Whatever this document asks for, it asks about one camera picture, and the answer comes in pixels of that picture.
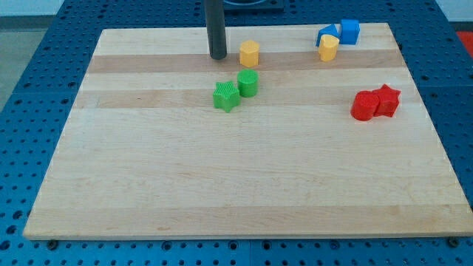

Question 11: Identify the green cylinder block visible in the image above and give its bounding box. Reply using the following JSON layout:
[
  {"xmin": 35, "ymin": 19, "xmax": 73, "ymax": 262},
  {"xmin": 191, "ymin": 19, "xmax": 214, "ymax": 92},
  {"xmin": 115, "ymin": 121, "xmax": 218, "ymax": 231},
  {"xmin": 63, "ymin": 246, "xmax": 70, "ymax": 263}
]
[{"xmin": 237, "ymin": 69, "xmax": 259, "ymax": 98}]

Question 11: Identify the green star block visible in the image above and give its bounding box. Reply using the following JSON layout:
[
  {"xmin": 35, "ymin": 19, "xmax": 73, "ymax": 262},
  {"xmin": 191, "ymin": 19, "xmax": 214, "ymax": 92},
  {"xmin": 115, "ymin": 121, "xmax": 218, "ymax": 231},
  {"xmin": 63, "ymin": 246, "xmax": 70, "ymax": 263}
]
[{"xmin": 212, "ymin": 81, "xmax": 240, "ymax": 113}]

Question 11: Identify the yellow heart block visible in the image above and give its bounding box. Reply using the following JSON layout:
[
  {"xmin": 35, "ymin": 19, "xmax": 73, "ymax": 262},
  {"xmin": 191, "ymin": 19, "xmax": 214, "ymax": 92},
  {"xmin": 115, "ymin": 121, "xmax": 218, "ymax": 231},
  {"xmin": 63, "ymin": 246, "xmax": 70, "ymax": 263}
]
[{"xmin": 319, "ymin": 34, "xmax": 339, "ymax": 62}]

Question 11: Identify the yellow hexagon block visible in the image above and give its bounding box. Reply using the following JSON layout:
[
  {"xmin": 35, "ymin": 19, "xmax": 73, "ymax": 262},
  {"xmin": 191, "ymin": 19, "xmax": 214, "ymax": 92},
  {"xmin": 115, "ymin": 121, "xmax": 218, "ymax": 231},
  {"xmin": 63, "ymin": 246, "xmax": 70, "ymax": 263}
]
[{"xmin": 239, "ymin": 40, "xmax": 259, "ymax": 67}]

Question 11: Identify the blue cube block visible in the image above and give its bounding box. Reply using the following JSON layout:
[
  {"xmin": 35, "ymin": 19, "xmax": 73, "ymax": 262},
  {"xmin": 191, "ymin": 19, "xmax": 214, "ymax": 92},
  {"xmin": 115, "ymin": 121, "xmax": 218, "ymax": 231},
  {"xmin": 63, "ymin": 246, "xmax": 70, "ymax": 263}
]
[{"xmin": 339, "ymin": 18, "xmax": 360, "ymax": 45}]

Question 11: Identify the wooden board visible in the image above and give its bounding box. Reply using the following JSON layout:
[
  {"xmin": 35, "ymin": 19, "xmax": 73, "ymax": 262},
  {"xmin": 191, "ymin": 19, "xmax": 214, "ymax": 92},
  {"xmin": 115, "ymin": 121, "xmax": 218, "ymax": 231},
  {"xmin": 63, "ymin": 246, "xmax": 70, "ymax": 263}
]
[{"xmin": 23, "ymin": 23, "xmax": 472, "ymax": 240}]

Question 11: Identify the blue triangle block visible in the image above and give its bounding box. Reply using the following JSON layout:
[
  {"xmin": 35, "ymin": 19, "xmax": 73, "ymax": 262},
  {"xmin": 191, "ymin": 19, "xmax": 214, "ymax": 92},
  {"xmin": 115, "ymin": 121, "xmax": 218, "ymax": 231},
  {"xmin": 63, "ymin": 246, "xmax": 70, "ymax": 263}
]
[{"xmin": 316, "ymin": 24, "xmax": 339, "ymax": 47}]

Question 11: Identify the red cylinder block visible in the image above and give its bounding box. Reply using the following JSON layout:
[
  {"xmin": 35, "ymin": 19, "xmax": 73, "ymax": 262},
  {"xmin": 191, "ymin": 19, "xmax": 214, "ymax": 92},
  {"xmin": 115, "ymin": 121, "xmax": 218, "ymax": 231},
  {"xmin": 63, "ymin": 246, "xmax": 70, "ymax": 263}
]
[{"xmin": 350, "ymin": 91, "xmax": 380, "ymax": 121}]

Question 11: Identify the red star block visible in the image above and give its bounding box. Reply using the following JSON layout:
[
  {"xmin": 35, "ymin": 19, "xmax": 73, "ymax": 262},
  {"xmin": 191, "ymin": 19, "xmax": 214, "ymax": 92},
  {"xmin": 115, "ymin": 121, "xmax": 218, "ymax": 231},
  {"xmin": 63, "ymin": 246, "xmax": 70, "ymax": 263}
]
[{"xmin": 372, "ymin": 84, "xmax": 401, "ymax": 117}]

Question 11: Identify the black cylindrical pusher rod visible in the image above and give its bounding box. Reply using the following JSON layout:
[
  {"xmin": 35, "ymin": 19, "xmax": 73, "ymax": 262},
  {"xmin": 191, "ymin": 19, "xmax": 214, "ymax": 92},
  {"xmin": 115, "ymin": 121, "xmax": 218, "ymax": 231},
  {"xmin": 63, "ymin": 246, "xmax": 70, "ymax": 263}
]
[{"xmin": 204, "ymin": 0, "xmax": 227, "ymax": 60}]

